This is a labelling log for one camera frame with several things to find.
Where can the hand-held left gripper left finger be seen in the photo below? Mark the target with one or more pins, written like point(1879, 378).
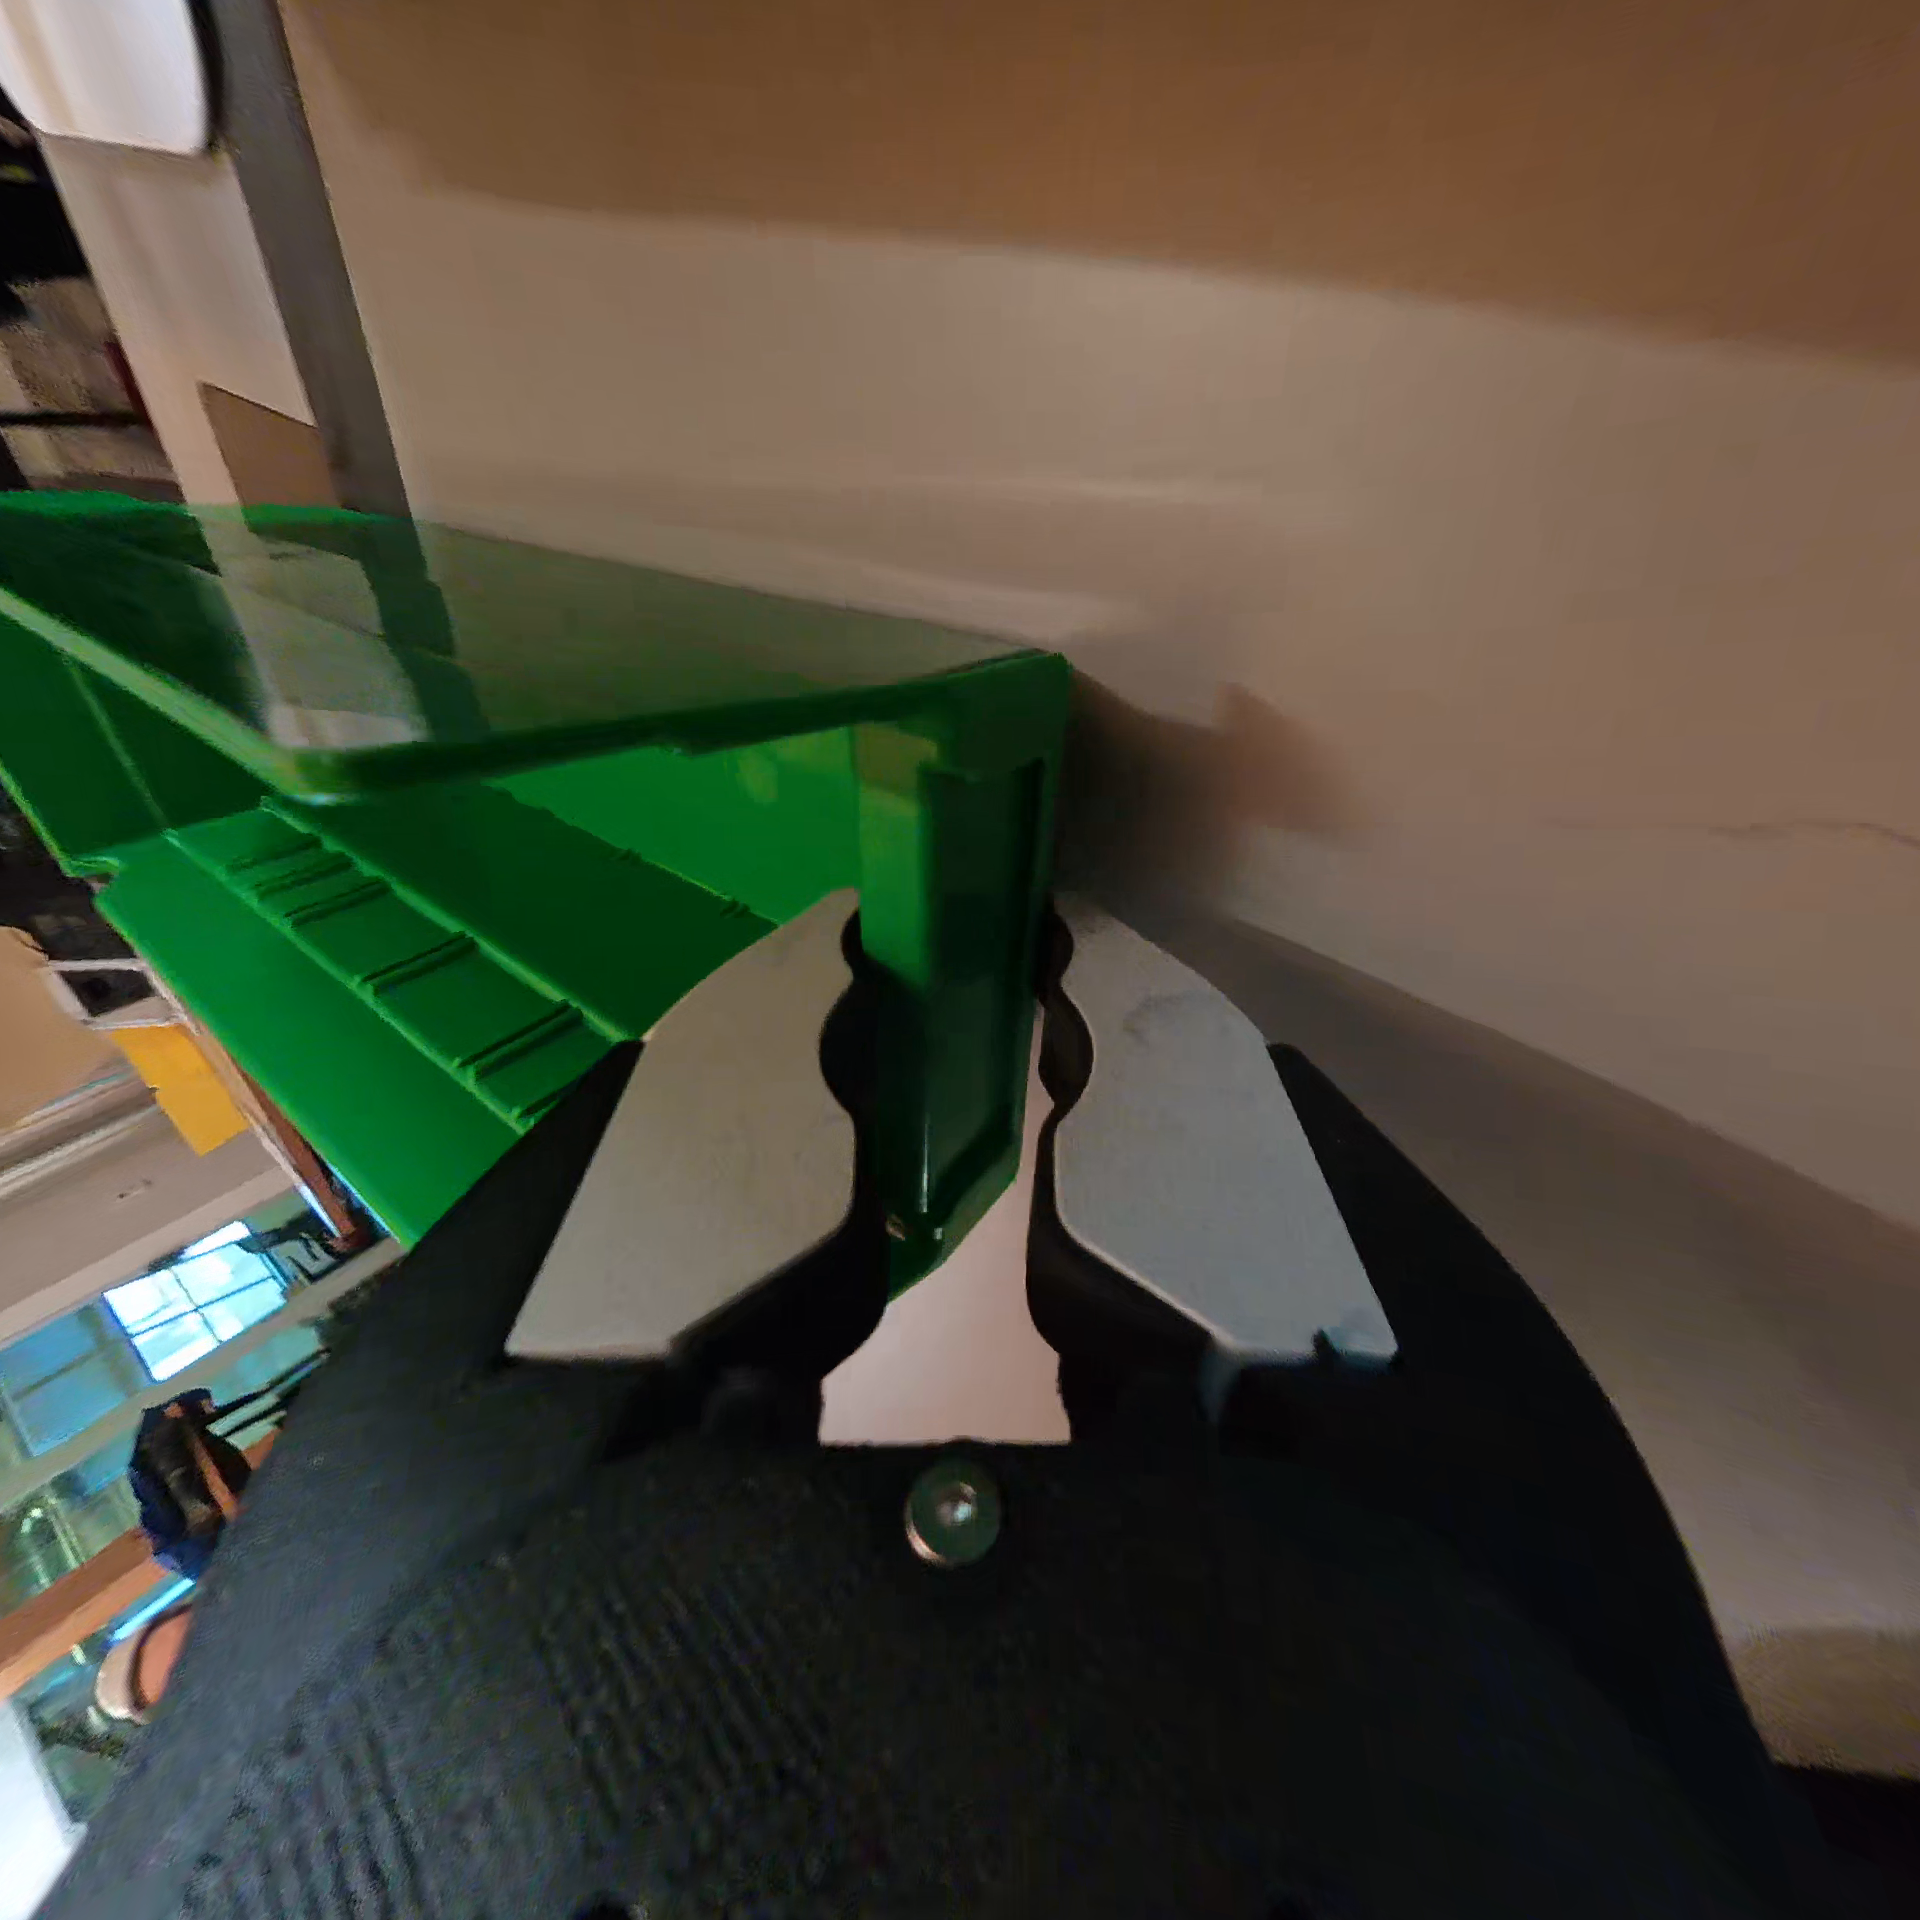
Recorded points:
point(704, 1171)

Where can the green plastic bin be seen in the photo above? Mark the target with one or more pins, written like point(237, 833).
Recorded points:
point(960, 960)

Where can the dark desk divider strip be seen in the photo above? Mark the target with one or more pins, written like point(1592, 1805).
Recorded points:
point(299, 271)

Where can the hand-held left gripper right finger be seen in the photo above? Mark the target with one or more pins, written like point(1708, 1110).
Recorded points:
point(1200, 1171)

